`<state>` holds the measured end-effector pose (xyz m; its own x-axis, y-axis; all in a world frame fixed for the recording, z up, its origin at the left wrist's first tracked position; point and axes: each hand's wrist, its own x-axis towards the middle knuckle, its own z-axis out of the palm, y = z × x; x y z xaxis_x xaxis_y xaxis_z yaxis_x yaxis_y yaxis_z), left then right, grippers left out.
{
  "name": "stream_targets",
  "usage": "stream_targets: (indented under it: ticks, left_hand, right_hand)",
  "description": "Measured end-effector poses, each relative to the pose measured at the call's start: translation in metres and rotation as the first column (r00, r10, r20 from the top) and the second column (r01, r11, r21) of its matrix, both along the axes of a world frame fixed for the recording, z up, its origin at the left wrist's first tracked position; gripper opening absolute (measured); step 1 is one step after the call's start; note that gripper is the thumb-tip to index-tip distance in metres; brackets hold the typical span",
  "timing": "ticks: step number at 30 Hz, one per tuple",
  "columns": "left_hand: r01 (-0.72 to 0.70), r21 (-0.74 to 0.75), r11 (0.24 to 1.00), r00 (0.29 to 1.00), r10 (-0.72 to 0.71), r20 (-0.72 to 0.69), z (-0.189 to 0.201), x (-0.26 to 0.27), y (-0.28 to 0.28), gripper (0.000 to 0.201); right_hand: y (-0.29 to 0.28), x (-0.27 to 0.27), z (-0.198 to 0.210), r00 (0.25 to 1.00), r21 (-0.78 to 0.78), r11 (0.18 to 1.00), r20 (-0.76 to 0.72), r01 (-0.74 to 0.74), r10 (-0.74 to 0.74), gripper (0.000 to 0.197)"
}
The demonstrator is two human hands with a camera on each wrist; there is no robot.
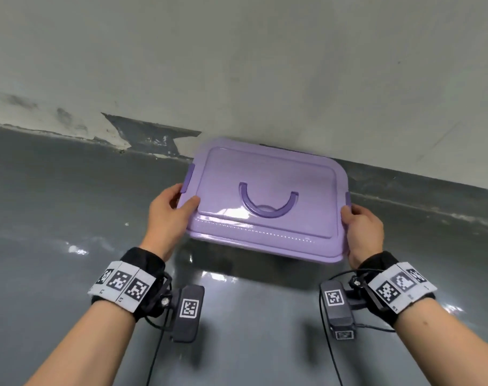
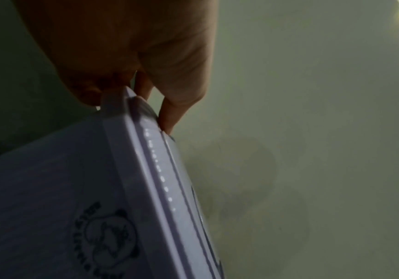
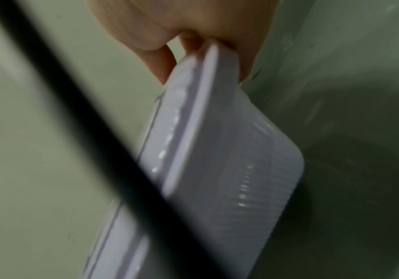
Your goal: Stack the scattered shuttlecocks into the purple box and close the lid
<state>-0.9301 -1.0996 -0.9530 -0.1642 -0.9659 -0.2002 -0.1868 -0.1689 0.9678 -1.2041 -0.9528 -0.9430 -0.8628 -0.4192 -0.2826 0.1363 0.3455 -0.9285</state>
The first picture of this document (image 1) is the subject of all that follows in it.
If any person's left hand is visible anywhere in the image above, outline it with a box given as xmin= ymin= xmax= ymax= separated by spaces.
xmin=139 ymin=183 xmax=201 ymax=262

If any person's right hand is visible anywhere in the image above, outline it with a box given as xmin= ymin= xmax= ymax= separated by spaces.
xmin=340 ymin=204 xmax=385 ymax=270

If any purple plastic storage box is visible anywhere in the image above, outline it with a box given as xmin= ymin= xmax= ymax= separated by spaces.
xmin=175 ymin=136 xmax=352 ymax=265

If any person's left forearm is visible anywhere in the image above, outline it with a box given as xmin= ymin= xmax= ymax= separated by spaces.
xmin=26 ymin=303 xmax=137 ymax=386

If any person's right forearm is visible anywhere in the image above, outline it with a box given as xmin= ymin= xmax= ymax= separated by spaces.
xmin=393 ymin=298 xmax=488 ymax=386

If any black wrist strap with markers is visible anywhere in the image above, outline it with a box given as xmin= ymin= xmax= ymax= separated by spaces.
xmin=354 ymin=251 xmax=438 ymax=328
xmin=88 ymin=247 xmax=166 ymax=322

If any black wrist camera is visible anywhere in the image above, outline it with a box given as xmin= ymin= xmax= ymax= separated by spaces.
xmin=320 ymin=276 xmax=369 ymax=341
xmin=145 ymin=273 xmax=205 ymax=344

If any black cable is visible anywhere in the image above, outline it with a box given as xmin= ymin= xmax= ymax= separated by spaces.
xmin=144 ymin=315 xmax=167 ymax=386
xmin=319 ymin=268 xmax=397 ymax=386

